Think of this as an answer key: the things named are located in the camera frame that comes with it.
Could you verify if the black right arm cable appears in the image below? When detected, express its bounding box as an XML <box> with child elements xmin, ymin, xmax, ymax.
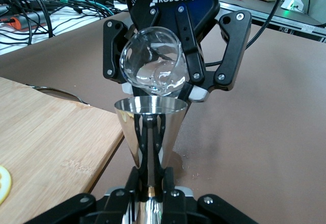
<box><xmin>203</xmin><ymin>0</ymin><xmax>290</xmax><ymax>68</ymax></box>

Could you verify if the clear glass cup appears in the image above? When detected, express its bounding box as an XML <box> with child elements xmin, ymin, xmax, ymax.
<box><xmin>119</xmin><ymin>26</ymin><xmax>189</xmax><ymax>98</ymax></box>

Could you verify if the lemon slice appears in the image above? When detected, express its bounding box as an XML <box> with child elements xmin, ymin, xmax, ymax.
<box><xmin>0</xmin><ymin>164</ymin><xmax>13</xmax><ymax>206</ymax></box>

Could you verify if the brown table cover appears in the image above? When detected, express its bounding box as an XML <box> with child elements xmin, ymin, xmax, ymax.
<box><xmin>0</xmin><ymin>12</ymin><xmax>326</xmax><ymax>224</ymax></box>

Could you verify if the steel jigger measuring cup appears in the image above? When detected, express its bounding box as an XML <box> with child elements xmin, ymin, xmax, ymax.
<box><xmin>114</xmin><ymin>95</ymin><xmax>189</xmax><ymax>224</ymax></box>

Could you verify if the wooden cutting board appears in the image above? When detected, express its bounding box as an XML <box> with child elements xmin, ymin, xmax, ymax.
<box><xmin>0</xmin><ymin>76</ymin><xmax>125</xmax><ymax>224</ymax></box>

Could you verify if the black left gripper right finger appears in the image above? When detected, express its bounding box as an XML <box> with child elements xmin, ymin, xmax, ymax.
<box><xmin>162</xmin><ymin>166</ymin><xmax>259</xmax><ymax>224</ymax></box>

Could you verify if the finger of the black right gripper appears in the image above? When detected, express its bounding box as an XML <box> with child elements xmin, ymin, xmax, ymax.
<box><xmin>103</xmin><ymin>20</ymin><xmax>133</xmax><ymax>95</ymax></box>

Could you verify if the teal cable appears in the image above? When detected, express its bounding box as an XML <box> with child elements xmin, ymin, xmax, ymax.
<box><xmin>59</xmin><ymin>0</ymin><xmax>122</xmax><ymax>16</ymax></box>

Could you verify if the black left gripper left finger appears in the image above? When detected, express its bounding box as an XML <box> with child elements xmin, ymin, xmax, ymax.
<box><xmin>30</xmin><ymin>167</ymin><xmax>142</xmax><ymax>224</ymax></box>

